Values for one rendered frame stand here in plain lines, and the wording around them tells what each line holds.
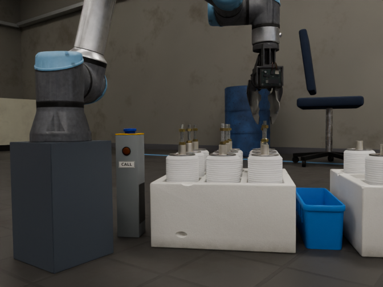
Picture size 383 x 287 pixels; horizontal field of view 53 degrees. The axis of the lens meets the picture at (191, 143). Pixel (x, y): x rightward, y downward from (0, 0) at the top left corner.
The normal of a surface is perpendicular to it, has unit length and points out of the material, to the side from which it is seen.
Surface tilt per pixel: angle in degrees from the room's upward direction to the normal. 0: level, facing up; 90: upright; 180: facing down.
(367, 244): 90
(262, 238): 90
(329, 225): 92
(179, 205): 90
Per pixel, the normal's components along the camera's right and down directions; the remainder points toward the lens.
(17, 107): 0.80, 0.02
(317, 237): -0.16, 0.08
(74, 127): 0.68, -0.28
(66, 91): 0.55, 0.04
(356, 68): -0.60, 0.04
